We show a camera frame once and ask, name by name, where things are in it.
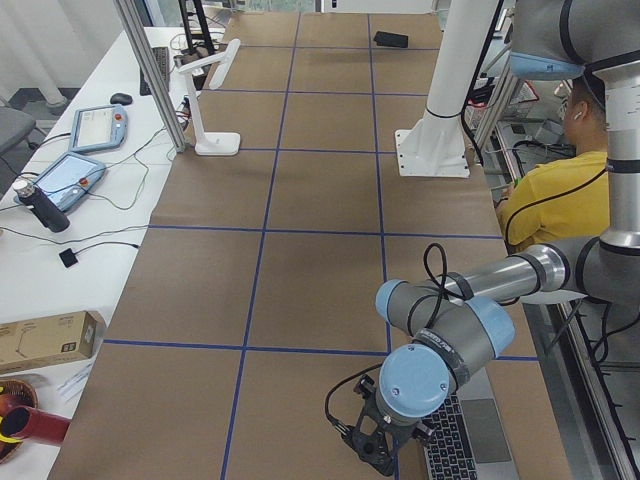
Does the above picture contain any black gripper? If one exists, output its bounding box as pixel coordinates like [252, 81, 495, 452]
[341, 375, 433, 476]

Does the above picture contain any grey laptop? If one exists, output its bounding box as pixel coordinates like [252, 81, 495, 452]
[425, 369, 519, 480]

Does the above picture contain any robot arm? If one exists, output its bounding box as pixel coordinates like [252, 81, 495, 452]
[334, 1, 639, 476]

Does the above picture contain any white desk lamp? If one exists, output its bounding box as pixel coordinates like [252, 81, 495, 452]
[177, 38, 241, 156]

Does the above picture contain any black computer mouse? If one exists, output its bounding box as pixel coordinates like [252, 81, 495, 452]
[110, 92, 133, 106]

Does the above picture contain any person in yellow shirt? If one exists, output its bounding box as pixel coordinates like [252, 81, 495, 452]
[496, 74, 609, 253]

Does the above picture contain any brown cardboard box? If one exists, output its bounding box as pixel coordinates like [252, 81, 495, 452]
[1, 311, 105, 374]

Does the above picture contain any red cylinder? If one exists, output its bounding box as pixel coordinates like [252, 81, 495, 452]
[1, 406, 71, 446]

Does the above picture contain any small black square device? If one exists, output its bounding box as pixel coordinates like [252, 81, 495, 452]
[59, 248, 78, 268]

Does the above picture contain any wicker fruit basket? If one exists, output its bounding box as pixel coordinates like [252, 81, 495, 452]
[1, 379, 38, 463]

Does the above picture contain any black wallet case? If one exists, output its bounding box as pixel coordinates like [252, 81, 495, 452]
[373, 31, 409, 49]

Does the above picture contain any near blue teach pendant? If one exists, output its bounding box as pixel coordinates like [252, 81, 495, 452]
[12, 152, 106, 212]

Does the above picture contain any blue teach pendant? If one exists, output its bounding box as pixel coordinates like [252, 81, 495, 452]
[12, 152, 106, 212]
[69, 104, 128, 153]

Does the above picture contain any far blue teach pendant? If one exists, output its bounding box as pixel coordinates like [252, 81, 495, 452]
[69, 104, 128, 153]

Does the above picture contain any black water bottle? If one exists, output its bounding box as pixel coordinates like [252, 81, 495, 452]
[12, 178, 70, 233]

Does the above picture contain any black keyboard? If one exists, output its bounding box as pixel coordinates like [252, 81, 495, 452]
[139, 46, 170, 97]

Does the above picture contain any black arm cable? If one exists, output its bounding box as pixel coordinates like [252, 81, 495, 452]
[323, 242, 521, 436]

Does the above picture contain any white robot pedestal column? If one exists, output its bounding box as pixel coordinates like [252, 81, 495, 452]
[395, 0, 502, 178]

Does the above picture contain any aluminium frame post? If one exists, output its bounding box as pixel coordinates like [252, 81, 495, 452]
[114, 0, 186, 153]

